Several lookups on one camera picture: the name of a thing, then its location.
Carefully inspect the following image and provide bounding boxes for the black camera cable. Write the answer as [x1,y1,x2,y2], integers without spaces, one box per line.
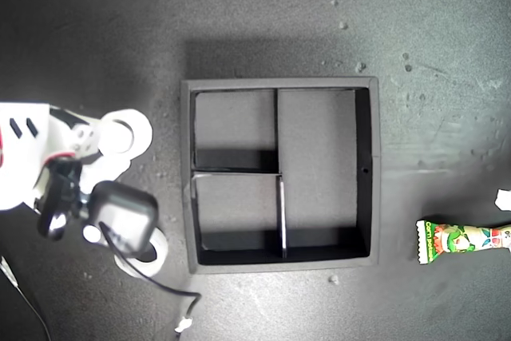
[97,220,203,334]

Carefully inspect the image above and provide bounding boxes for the green printed snack bar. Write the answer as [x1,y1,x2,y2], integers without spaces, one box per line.
[414,219,511,266]

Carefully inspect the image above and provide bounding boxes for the thin black cable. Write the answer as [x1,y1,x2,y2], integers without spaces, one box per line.
[0,256,53,341]

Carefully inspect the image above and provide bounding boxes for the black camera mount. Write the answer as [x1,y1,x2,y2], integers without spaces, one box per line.
[37,157,93,242]

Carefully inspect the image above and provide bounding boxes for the white tape roll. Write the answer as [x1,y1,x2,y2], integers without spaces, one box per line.
[113,228,169,280]
[99,108,154,161]

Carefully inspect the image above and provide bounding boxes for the black compartment tray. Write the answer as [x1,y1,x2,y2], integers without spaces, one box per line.
[180,76,380,276]

